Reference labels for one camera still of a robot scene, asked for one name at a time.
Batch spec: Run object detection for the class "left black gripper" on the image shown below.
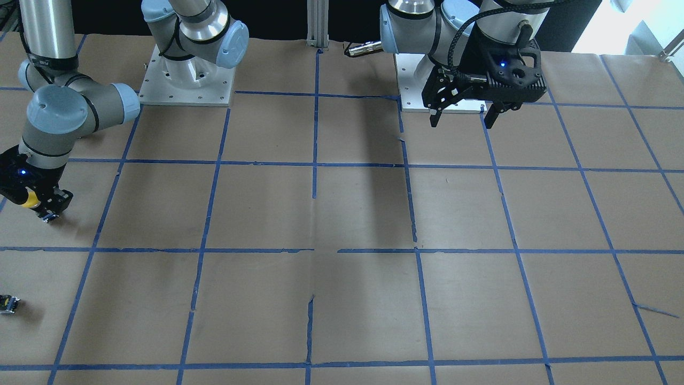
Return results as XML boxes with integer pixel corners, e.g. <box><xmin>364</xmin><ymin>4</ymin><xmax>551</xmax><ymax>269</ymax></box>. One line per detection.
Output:
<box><xmin>421</xmin><ymin>67</ymin><xmax>506</xmax><ymax>129</ymax></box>

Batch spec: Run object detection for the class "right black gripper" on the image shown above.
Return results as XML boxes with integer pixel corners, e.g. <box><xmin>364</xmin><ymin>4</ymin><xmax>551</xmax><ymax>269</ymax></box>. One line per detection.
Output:
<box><xmin>35</xmin><ymin>185</ymin><xmax>74</xmax><ymax>217</ymax></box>

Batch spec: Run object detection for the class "yellow push button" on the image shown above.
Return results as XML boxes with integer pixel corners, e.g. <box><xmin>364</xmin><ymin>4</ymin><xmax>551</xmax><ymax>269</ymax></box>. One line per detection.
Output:
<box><xmin>21</xmin><ymin>189</ymin><xmax>60</xmax><ymax>222</ymax></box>

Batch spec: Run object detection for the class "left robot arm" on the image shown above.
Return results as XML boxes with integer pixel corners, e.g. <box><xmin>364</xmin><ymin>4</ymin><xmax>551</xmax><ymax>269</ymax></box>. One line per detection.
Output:
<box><xmin>379</xmin><ymin>1</ymin><xmax>554</xmax><ymax>128</ymax></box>

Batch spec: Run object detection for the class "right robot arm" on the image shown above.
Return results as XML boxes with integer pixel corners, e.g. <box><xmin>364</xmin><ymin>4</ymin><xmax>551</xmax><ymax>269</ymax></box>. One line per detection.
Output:
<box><xmin>2</xmin><ymin>1</ymin><xmax>250</xmax><ymax>222</ymax></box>

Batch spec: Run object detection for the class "green push button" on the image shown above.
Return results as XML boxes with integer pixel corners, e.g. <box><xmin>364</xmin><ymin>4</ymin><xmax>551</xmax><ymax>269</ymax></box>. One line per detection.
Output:
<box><xmin>1</xmin><ymin>294</ymin><xmax>21</xmax><ymax>314</ymax></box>

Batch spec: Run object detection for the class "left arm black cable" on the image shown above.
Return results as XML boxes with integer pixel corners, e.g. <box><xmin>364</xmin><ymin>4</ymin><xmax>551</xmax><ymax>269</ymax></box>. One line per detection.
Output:
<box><xmin>448</xmin><ymin>0</ymin><xmax>583</xmax><ymax>83</ymax></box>

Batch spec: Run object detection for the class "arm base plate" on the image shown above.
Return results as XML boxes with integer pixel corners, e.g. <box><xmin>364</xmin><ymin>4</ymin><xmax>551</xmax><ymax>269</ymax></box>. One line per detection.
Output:
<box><xmin>394</xmin><ymin>53</ymin><xmax>488</xmax><ymax>114</ymax></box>
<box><xmin>138</xmin><ymin>46</ymin><xmax>235</xmax><ymax>107</ymax></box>

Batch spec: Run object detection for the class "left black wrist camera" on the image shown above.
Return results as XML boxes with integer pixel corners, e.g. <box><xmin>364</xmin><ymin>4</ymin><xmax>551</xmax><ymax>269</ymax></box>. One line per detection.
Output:
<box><xmin>469</xmin><ymin>37</ymin><xmax>547</xmax><ymax>103</ymax></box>

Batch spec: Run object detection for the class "silver cable connector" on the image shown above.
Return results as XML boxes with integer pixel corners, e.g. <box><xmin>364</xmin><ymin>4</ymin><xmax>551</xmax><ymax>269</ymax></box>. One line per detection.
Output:
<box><xmin>344</xmin><ymin>41</ymin><xmax>384</xmax><ymax>58</ymax></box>

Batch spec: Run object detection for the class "aluminium frame post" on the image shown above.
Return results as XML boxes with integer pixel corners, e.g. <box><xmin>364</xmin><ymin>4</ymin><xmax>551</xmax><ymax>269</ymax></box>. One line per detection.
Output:
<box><xmin>306</xmin><ymin>0</ymin><xmax>329</xmax><ymax>50</ymax></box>

